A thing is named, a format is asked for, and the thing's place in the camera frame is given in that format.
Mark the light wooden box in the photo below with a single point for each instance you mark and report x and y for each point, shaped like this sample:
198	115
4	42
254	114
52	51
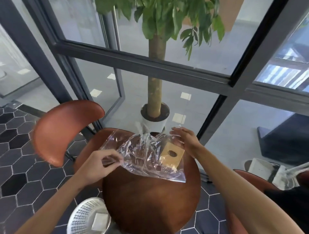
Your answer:
178	159

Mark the dark grey window frame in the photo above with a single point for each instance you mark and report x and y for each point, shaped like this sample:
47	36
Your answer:
169	70

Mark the white plant pot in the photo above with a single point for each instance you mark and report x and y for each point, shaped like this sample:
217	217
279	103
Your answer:
157	125

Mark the person's right forearm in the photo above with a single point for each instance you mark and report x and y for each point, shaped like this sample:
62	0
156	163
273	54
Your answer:
241	192

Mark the grey glass door frame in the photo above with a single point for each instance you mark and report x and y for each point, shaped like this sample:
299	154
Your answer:
119	91

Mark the brown leather chair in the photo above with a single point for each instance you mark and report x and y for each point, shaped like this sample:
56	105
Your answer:
256	180
60	130

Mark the black garment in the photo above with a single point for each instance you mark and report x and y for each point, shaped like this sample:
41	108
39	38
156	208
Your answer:
294	207

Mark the clear plastic bag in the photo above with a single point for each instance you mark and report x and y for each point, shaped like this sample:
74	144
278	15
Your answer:
135	154

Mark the brown cardboard panel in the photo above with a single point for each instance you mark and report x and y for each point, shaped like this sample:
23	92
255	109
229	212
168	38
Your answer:
231	14

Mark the white metal stand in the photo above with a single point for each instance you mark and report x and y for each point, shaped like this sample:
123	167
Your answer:
282	178

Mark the person's right hand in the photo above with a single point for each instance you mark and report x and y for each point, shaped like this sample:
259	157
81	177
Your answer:
189	141

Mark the dark grey plinth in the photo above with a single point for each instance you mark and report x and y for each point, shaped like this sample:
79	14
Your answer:
284	142

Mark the white paper sheet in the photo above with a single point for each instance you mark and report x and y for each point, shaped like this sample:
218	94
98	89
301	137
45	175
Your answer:
99	220

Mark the green potted tree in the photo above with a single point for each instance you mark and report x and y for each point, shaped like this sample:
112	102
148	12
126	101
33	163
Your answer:
154	72

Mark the white perforated plastic basket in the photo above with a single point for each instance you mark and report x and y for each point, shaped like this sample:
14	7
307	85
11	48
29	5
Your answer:
79	217

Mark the white rectangular box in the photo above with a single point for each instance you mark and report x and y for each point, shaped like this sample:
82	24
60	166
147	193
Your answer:
259	168

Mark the person's left hand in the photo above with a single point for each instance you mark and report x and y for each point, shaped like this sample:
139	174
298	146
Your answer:
94	166

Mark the person's left forearm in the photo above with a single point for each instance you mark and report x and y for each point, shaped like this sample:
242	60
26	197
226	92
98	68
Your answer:
53	207

